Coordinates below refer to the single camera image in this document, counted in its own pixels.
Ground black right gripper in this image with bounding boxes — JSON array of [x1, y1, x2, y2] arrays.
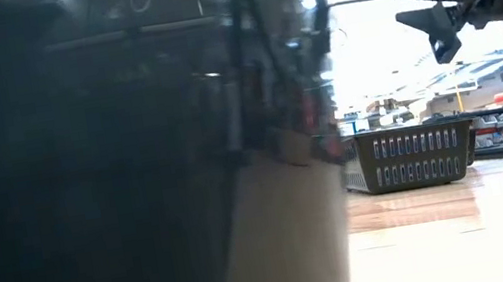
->
[[392, 0, 503, 72]]

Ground translucent grey plastic bin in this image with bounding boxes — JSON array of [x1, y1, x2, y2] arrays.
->
[[0, 0, 374, 282]]

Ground yellow pole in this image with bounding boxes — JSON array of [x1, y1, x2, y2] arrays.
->
[[451, 70, 466, 113]]

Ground grey storage bins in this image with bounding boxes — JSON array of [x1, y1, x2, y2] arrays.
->
[[473, 113, 503, 150]]

